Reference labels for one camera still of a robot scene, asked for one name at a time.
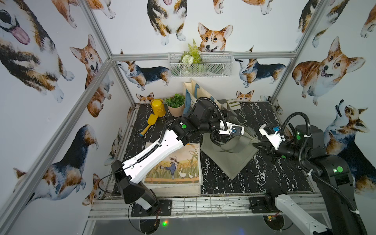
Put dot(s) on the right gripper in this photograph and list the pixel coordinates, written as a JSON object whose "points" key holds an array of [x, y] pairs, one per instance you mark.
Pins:
{"points": [[269, 151]]}

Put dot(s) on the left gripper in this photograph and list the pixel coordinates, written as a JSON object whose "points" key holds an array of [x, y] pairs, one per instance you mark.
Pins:
{"points": [[219, 139]]}

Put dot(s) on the olive green canvas bag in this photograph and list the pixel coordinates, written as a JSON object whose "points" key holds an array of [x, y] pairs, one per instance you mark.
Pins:
{"points": [[233, 156]]}

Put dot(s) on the yellow-handled canvas bag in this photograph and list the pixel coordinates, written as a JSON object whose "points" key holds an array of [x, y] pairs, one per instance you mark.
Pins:
{"points": [[182, 167]]}

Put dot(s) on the white Monet canvas bag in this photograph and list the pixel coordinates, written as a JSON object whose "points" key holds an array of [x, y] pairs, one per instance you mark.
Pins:
{"points": [[175, 190]]}

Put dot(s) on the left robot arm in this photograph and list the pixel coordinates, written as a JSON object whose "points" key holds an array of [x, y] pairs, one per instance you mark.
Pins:
{"points": [[205, 117]]}

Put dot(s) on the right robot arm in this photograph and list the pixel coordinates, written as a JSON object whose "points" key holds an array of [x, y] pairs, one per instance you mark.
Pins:
{"points": [[300, 141]]}

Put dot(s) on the pink flower pot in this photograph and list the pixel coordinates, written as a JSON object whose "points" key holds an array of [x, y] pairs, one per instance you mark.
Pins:
{"points": [[176, 112]]}

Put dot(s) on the green succulent plant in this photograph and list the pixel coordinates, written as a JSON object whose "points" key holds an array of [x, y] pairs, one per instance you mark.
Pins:
{"points": [[176, 101]]}

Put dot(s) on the artificial fern with flower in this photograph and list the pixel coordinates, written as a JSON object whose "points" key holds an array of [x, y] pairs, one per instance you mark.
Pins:
{"points": [[191, 57]]}

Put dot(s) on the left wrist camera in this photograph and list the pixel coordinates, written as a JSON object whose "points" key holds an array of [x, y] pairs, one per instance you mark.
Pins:
{"points": [[233, 130]]}

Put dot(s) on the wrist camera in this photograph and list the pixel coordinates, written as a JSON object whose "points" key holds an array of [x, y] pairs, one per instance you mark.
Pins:
{"points": [[233, 130], [273, 134]]}

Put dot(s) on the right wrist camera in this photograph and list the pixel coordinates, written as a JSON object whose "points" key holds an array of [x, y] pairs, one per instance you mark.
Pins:
{"points": [[273, 134]]}

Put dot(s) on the blue-handled canvas bag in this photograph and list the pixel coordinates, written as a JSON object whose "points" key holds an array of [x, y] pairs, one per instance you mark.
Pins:
{"points": [[192, 91]]}

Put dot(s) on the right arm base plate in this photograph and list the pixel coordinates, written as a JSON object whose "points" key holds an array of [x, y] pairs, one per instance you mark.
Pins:
{"points": [[263, 204]]}

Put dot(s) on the white wire wall basket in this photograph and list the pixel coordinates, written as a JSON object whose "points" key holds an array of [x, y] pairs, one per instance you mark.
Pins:
{"points": [[211, 64]]}

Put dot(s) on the aluminium front rail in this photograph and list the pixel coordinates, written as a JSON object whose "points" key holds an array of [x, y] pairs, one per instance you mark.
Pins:
{"points": [[196, 207]]}

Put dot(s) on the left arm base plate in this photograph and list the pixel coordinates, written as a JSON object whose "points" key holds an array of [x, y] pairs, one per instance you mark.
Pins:
{"points": [[161, 208]]}

